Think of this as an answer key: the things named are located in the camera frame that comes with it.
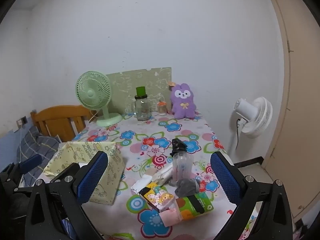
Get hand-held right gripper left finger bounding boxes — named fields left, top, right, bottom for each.
left=24, top=151, right=108, bottom=240

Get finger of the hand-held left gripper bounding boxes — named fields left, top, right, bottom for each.
left=0, top=154, right=42, bottom=188

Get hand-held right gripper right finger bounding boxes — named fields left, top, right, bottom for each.
left=210, top=151, right=293, bottom=240

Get yellow fabric storage box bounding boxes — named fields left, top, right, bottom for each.
left=43, top=141, right=125, bottom=205

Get grey socks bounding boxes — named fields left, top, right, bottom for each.
left=174, top=178, right=202, bottom=197

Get green orange tissue pack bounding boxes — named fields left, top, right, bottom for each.
left=175, top=192, right=214, bottom=222

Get white tissue packet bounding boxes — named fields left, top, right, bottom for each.
left=130, top=176, right=153, bottom=195

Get white beige sock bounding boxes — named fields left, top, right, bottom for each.
left=150, top=165, right=174, bottom=184

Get pink packet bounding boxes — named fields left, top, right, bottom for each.
left=160, top=207, right=183, bottom=227

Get cartoon print tissue pack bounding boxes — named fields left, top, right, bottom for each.
left=139, top=182, right=175, bottom=213

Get grey plaid pillow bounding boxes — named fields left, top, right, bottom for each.
left=16, top=126, right=60, bottom=165

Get wooden headboard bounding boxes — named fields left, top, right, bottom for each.
left=30, top=105, right=97, bottom=142

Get white standing fan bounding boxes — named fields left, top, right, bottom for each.
left=230, top=97, right=273, bottom=153

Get floral tablecloth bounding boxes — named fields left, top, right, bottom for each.
left=37, top=109, right=259, bottom=240

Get purple plush rabbit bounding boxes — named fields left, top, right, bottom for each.
left=168, top=81, right=197, bottom=119

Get green desk fan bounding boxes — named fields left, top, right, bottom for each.
left=76, top=71, right=123, bottom=127

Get glass jar mug green lid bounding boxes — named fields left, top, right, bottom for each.
left=132, top=86, right=151, bottom=121

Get beige wardrobe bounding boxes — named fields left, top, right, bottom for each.
left=262, top=0, right=320, bottom=220

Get green patterned board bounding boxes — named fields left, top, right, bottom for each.
left=106, top=67, right=172, bottom=114

